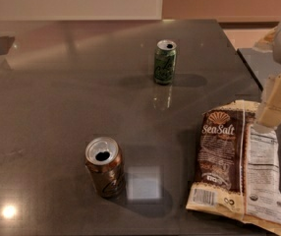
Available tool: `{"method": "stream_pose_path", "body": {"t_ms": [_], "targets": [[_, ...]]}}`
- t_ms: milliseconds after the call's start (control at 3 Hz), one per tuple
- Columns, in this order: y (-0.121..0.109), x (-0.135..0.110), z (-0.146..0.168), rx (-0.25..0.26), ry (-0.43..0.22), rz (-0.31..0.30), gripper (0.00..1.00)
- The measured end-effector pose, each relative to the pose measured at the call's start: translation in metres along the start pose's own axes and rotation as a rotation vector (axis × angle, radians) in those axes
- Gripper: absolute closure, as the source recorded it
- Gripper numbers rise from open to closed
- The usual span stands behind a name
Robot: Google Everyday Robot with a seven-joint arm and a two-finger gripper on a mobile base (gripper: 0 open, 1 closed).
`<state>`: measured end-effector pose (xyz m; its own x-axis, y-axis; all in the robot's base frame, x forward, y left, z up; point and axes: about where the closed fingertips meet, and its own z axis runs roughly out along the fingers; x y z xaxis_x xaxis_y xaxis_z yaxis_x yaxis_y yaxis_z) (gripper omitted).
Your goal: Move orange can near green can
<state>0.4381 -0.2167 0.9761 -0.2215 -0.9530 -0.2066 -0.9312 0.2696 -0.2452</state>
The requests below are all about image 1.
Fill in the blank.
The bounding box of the orange soda can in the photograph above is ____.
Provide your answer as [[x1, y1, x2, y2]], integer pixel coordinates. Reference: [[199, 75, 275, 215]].
[[85, 137, 125, 199]]

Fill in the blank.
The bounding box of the green soda can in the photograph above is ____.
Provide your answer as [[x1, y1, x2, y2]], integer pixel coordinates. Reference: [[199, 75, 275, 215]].
[[153, 39, 177, 85]]

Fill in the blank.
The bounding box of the brown sea salt chip bag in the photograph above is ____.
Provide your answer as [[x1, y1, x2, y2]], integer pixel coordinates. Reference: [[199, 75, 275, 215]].
[[186, 100, 281, 236]]

